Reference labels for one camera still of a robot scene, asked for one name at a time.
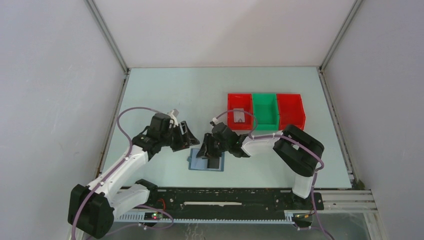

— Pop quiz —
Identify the white credit card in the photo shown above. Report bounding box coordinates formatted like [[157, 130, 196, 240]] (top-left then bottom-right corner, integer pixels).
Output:
[[233, 108, 246, 123]]

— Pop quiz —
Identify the blue leather card holder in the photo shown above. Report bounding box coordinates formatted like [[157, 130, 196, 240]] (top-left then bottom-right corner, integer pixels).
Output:
[[187, 148, 225, 172]]

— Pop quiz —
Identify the green bin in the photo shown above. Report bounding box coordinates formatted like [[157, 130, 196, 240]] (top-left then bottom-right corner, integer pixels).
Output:
[[252, 93, 280, 131]]

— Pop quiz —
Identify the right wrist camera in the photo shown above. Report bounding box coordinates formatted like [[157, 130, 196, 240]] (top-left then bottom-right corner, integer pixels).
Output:
[[210, 117, 219, 127]]

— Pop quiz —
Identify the right red bin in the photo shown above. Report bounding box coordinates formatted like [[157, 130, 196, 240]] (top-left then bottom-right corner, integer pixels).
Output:
[[276, 93, 306, 130]]

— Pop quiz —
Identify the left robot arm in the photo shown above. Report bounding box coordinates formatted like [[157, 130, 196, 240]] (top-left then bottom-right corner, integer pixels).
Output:
[[67, 111, 200, 240]]

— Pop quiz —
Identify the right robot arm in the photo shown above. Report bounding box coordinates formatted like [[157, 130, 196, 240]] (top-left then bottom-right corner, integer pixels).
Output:
[[196, 122, 325, 209]]

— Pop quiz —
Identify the slotted cable duct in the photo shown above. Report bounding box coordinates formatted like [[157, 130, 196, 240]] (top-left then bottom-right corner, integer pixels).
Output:
[[114, 211, 312, 224]]

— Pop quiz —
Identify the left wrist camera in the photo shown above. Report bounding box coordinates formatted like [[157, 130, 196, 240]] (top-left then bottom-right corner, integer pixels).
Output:
[[167, 108, 179, 126]]

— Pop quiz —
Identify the black credit card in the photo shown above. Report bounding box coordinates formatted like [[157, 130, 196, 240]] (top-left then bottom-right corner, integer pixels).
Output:
[[207, 158, 221, 170]]

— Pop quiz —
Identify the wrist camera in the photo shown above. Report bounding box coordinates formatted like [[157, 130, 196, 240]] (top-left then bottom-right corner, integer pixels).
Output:
[[167, 108, 179, 126], [210, 117, 219, 127]]

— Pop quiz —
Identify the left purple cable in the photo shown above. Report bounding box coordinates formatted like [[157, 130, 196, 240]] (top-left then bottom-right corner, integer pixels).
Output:
[[71, 106, 173, 240]]

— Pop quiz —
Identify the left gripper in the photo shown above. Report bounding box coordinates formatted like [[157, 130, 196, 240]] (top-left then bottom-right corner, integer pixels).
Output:
[[160, 121, 200, 152]]

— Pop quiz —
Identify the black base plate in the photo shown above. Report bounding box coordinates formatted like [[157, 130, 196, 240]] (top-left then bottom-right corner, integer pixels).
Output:
[[127, 186, 324, 222]]

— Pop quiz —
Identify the left red bin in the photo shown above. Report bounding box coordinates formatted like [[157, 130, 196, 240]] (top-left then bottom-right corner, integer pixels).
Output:
[[227, 93, 254, 131]]

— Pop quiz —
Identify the red bin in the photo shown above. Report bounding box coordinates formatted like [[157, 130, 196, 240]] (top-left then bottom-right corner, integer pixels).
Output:
[[276, 93, 306, 130], [227, 93, 254, 131]]

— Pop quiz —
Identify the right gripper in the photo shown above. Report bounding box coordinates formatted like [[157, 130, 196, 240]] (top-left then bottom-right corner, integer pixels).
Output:
[[196, 132, 231, 160]]

